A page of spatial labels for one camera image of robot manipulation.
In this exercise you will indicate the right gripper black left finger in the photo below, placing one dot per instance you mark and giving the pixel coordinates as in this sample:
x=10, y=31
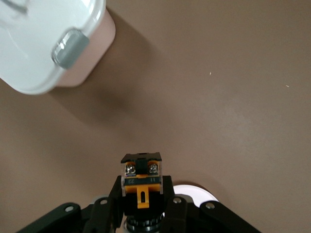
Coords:
x=102, y=216

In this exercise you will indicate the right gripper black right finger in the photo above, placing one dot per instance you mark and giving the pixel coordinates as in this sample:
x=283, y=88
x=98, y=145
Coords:
x=179, y=218

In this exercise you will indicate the pink round plate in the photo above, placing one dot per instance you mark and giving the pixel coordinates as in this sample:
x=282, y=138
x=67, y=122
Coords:
x=194, y=193

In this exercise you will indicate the pink box with white lid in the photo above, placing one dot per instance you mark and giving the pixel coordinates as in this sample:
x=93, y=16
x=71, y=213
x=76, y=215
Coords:
x=29, y=48

